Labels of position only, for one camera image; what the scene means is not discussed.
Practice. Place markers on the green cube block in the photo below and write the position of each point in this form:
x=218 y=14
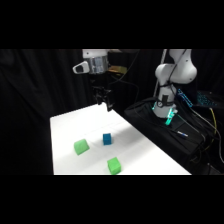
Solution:
x=114 y=165

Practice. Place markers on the black robot stand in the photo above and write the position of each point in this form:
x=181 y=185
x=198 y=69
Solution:
x=160 y=133

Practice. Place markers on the yellowish box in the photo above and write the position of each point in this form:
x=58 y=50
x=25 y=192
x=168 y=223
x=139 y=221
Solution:
x=117 y=69

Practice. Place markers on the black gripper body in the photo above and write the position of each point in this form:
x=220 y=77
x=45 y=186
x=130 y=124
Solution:
x=101 y=90

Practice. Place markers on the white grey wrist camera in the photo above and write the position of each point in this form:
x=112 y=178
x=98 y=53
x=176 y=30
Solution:
x=81 y=67

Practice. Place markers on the blue-lit keyboard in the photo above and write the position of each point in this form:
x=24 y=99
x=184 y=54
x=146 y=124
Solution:
x=203 y=98

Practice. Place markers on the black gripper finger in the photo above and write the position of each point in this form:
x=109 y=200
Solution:
x=98 y=101
x=109 y=106

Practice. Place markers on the small green base light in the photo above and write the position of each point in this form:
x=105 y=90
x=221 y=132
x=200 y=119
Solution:
x=169 y=119

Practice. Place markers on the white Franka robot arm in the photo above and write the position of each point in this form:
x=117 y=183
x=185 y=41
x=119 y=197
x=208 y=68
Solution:
x=173 y=71

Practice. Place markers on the green cube left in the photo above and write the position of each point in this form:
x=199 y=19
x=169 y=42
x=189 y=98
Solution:
x=81 y=147

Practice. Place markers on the black curtain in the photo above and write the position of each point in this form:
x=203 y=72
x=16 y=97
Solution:
x=36 y=100

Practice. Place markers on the blue white pen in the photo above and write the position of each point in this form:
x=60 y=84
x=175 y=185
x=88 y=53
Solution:
x=182 y=134

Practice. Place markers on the blue cube block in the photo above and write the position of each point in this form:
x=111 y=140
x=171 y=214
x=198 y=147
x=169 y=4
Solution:
x=107 y=139

